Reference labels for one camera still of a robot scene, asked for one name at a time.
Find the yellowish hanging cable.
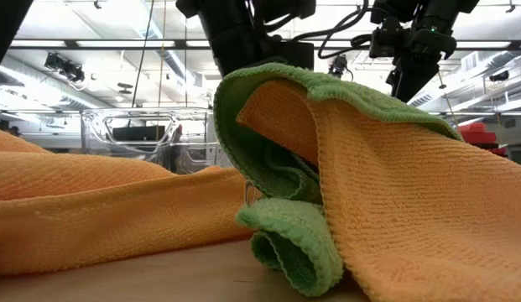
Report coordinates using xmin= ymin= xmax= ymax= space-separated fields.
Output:
xmin=157 ymin=0 xmax=168 ymax=108

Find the person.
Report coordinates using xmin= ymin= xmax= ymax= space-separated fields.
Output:
xmin=169 ymin=123 xmax=185 ymax=173

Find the black ceiling-hung equipment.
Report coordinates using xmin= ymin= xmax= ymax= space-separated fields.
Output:
xmin=44 ymin=52 xmax=86 ymax=84

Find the orange microfiber towel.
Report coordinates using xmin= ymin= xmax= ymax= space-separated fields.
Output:
xmin=236 ymin=79 xmax=521 ymax=302
xmin=0 ymin=127 xmax=261 ymax=277

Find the white ceiling vent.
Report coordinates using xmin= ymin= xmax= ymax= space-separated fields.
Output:
xmin=461 ymin=50 xmax=480 ymax=73

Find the dark hanging cable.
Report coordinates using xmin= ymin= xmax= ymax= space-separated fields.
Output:
xmin=131 ymin=0 xmax=156 ymax=108

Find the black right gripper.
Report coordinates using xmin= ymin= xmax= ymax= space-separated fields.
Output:
xmin=384 ymin=51 xmax=440 ymax=105

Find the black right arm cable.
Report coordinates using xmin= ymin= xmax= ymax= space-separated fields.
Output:
xmin=291 ymin=0 xmax=374 ymax=60

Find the black monitor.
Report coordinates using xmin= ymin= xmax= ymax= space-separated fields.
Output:
xmin=112 ymin=125 xmax=167 ymax=143

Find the clear plastic bin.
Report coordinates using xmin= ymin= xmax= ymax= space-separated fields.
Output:
xmin=79 ymin=107 xmax=234 ymax=175

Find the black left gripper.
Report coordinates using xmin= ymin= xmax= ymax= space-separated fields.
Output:
xmin=199 ymin=18 xmax=315 ymax=79

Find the red object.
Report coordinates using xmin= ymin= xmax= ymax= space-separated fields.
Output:
xmin=458 ymin=121 xmax=508 ymax=157

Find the thin hanging cable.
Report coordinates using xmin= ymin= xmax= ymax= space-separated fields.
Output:
xmin=184 ymin=16 xmax=190 ymax=108

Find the green microfiber towel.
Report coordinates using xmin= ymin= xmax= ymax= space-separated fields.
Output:
xmin=212 ymin=62 xmax=463 ymax=298

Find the black overhead camera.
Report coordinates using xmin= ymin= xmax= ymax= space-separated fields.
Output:
xmin=328 ymin=54 xmax=354 ymax=81

